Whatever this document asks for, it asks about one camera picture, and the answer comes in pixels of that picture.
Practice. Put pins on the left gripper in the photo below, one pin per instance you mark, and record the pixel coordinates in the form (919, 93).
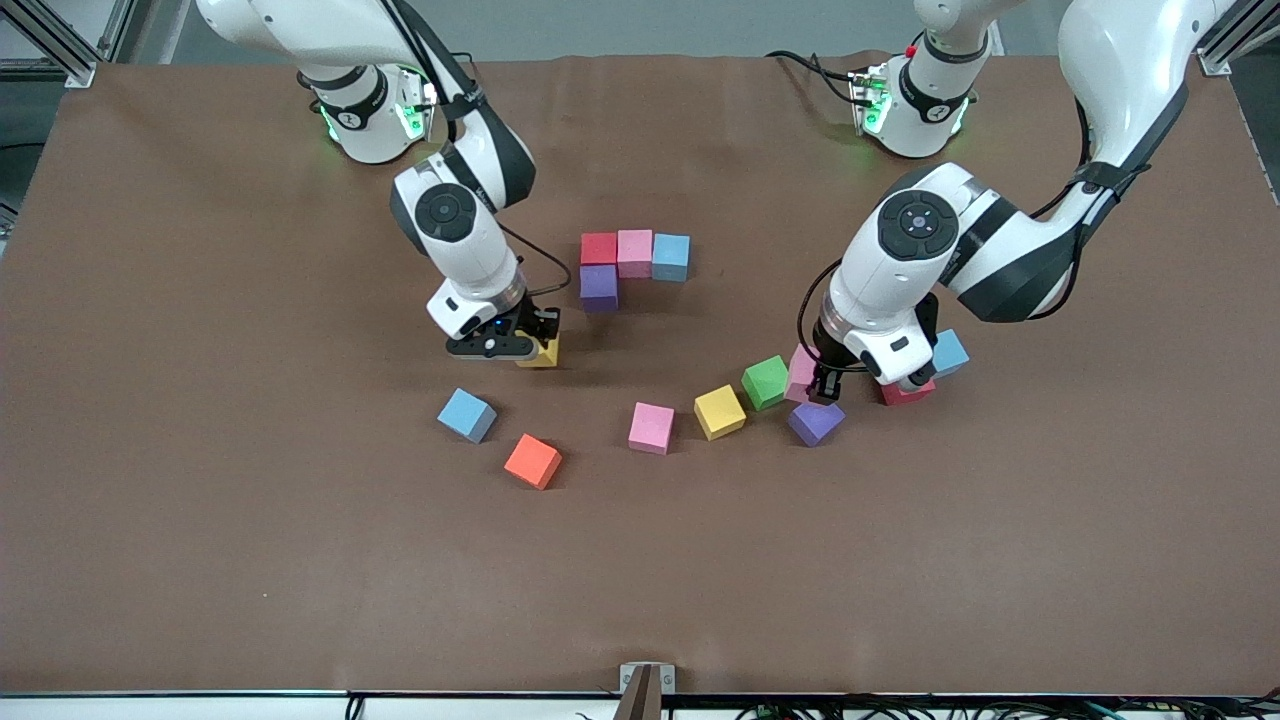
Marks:
(828, 379)

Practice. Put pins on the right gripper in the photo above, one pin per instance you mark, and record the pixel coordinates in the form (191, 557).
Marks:
(534, 322)

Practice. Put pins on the pink foam cube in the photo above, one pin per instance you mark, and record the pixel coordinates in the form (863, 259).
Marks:
(651, 428)
(635, 252)
(800, 372)

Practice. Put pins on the yellow foam cube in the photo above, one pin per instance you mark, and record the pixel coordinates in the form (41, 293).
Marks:
(545, 355)
(720, 411)

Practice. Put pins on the purple foam cube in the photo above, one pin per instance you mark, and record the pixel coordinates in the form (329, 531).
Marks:
(598, 288)
(816, 425)

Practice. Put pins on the red foam cube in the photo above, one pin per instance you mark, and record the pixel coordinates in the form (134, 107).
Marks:
(905, 395)
(599, 249)

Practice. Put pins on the blue foam cube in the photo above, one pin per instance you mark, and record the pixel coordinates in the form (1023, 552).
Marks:
(952, 353)
(466, 415)
(671, 257)

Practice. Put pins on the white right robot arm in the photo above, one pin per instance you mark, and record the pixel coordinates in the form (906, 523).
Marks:
(450, 215)

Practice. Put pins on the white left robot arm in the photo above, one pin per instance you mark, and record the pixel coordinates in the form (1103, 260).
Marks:
(1010, 260)

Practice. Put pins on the green foam cube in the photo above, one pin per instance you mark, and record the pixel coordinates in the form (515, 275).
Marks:
(765, 383)

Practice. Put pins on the orange foam cube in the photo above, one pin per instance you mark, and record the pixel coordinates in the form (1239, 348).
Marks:
(533, 461)

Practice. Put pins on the brown table mat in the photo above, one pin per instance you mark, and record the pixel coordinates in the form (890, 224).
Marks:
(300, 560)

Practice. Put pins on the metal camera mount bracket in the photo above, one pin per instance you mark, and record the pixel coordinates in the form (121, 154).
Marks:
(645, 690)

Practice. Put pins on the aluminium frame post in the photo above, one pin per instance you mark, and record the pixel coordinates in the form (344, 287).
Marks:
(60, 50)
(1225, 50)

